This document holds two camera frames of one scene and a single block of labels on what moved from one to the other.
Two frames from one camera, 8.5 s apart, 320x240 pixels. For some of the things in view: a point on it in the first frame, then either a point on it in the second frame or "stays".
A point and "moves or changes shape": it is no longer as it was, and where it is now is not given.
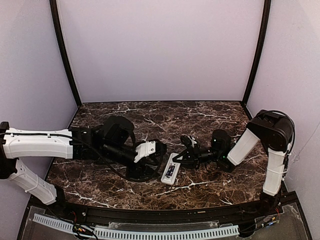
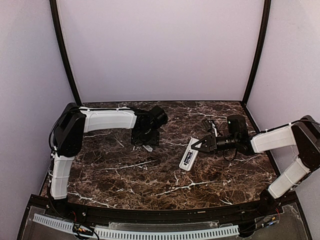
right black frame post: (255, 67) stays
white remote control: (171, 170) moves or changes shape
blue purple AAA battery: (168, 172) moves or changes shape
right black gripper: (193, 152) → (212, 143)
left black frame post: (54, 16) stays
